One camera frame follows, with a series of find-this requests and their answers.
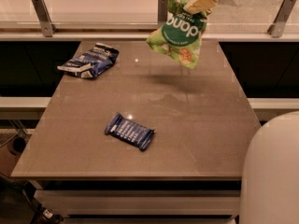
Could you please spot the green rice chip bag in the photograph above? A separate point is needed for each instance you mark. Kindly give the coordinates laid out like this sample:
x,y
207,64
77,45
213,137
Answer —
x,y
181,36

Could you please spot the metal railing bracket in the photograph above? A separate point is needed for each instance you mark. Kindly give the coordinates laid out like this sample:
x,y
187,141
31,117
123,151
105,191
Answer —
x,y
47,28
281,15
162,11

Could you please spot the dark blue chip bag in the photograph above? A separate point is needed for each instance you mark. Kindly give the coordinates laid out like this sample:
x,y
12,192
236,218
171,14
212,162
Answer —
x,y
91,63

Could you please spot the glass railing panel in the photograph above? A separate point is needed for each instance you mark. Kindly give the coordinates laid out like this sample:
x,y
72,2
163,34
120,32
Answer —
x,y
93,6

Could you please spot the left metal railing bracket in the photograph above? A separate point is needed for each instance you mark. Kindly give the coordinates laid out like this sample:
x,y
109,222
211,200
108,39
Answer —
x,y
47,28

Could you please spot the middle metal railing bracket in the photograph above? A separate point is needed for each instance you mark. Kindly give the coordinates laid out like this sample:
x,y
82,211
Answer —
x,y
162,11

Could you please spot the right metal railing bracket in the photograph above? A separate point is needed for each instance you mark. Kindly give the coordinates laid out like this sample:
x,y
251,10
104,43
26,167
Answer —
x,y
281,15

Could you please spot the blue snack bar wrapper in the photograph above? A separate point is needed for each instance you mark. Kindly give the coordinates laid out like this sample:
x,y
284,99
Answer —
x,y
130,132

